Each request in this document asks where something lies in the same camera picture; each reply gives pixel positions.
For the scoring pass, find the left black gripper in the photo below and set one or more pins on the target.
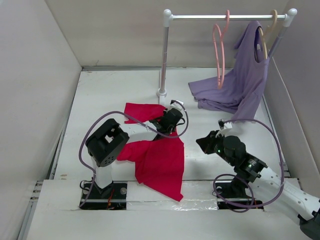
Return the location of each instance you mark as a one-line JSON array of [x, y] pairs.
[[164, 114]]

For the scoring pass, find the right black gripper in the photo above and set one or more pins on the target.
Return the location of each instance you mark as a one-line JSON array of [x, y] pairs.
[[206, 143]]

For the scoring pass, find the red t shirt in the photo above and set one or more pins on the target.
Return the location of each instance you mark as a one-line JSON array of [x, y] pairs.
[[159, 164]]

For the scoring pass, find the pink plastic hanger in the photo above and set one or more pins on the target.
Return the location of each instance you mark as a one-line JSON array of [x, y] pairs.
[[218, 35]]

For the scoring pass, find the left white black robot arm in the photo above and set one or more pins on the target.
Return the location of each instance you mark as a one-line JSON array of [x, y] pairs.
[[107, 142]]

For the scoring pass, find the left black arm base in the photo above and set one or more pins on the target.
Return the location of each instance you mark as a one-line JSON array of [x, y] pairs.
[[113, 197]]

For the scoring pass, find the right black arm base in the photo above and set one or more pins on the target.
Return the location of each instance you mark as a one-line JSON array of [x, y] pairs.
[[233, 188]]

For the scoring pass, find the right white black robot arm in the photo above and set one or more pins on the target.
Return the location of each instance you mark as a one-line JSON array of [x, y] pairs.
[[254, 177]]

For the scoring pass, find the purple t shirt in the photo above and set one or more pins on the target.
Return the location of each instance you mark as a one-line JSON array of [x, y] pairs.
[[243, 86]]

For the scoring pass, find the beige wooden hanger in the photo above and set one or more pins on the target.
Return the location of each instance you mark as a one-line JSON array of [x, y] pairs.
[[263, 33]]

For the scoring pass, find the white metal clothes rack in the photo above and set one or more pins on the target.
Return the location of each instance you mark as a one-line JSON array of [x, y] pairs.
[[168, 17]]

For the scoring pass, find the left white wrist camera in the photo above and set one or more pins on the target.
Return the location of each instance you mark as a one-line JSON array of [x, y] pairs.
[[175, 105]]

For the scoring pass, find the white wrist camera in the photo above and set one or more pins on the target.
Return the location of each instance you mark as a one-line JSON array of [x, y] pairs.
[[175, 105], [224, 128]]

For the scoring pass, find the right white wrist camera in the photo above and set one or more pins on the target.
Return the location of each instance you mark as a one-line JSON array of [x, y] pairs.
[[224, 128]]

